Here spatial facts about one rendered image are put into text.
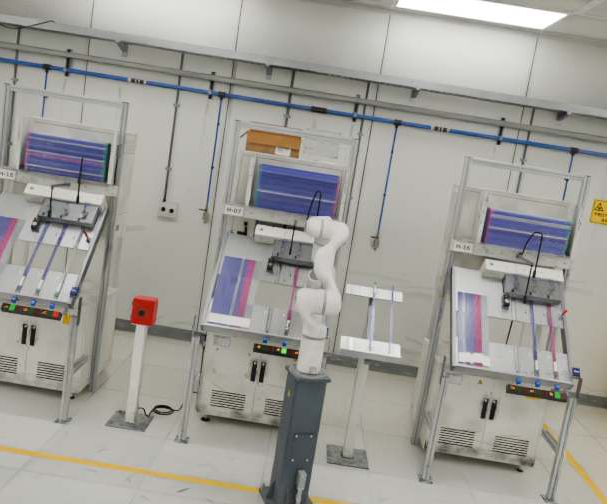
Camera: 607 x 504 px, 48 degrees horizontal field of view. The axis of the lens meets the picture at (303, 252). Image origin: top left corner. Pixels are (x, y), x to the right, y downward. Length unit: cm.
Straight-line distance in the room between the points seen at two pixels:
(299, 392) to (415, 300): 269
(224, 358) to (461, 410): 151
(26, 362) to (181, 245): 185
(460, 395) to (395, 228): 187
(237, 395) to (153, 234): 206
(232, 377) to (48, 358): 116
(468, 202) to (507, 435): 148
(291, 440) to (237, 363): 96
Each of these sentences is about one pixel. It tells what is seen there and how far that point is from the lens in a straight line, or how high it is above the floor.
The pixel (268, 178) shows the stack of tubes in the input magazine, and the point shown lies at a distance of 421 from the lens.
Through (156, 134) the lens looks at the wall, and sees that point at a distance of 587.
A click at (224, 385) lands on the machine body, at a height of 27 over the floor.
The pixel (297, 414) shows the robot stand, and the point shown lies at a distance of 342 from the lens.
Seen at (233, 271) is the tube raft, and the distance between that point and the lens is 413.
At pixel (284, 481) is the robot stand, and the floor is 16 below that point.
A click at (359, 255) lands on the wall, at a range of 577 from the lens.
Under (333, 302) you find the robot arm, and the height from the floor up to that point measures 108.
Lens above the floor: 179
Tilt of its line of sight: 9 degrees down
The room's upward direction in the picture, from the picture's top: 9 degrees clockwise
